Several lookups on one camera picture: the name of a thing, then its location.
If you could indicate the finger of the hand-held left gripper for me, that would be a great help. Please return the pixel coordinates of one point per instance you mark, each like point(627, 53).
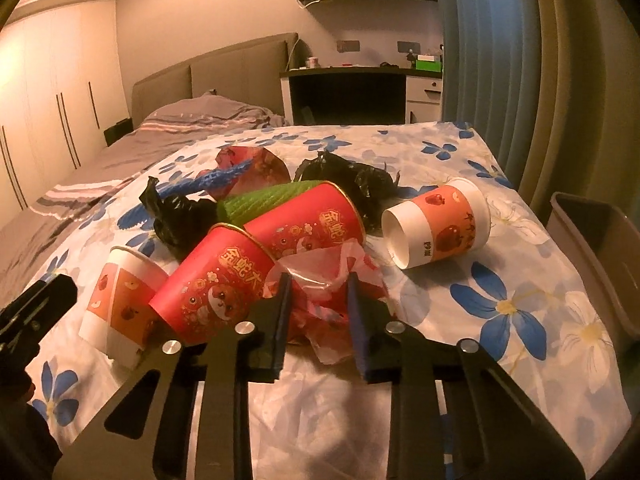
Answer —
point(40, 305)

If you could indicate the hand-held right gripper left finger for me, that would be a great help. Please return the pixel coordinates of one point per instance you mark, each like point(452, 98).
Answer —
point(281, 310)

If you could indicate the red printed paper cup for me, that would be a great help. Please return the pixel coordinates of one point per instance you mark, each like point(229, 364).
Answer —
point(300, 225)
point(210, 285)

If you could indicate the small dark bottle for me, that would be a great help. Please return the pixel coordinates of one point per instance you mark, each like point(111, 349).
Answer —
point(411, 60)

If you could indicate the white wardrobe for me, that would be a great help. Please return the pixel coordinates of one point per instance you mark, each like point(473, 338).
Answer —
point(45, 90)

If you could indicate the grey trash bin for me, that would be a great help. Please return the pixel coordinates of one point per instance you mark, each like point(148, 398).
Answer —
point(575, 230)

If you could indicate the grey padded headboard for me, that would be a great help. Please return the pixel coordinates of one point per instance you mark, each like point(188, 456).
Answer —
point(225, 70)

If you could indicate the pink plastic bag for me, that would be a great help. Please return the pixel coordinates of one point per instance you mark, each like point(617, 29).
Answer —
point(320, 280)

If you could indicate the dark top desk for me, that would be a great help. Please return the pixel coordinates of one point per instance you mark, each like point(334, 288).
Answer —
point(345, 71)

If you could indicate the blue plastic wrapper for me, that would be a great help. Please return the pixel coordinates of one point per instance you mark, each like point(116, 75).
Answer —
point(220, 177)

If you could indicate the black plastic bag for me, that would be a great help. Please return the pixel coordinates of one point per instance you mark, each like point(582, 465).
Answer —
point(180, 220)
point(350, 175)

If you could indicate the grey wall socket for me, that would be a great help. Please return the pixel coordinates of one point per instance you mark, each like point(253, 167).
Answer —
point(408, 46)
point(348, 46)

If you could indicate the red snack bag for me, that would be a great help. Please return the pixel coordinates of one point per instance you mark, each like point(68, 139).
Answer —
point(265, 170)

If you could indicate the white paper cup orange band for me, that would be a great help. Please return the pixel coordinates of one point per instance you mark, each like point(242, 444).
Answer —
point(120, 305)
point(440, 225)

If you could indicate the black bedside table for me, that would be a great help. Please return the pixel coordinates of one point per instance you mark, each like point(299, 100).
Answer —
point(117, 132)

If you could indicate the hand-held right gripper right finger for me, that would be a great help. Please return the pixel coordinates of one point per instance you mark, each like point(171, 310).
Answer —
point(357, 320)

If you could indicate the small white cup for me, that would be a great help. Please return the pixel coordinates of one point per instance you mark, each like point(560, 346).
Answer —
point(313, 62)

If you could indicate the green ribbed paper cup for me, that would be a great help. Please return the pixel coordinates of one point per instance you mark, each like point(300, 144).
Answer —
point(260, 200)

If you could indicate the white drawer unit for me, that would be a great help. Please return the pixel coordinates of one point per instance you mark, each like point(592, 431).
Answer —
point(424, 97)

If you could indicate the light blue curtain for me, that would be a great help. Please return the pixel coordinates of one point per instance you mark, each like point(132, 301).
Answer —
point(480, 40)

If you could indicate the green box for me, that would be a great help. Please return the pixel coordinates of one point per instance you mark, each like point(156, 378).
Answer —
point(429, 65)

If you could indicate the olive curtain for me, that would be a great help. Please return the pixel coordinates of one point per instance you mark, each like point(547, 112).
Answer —
point(590, 75)

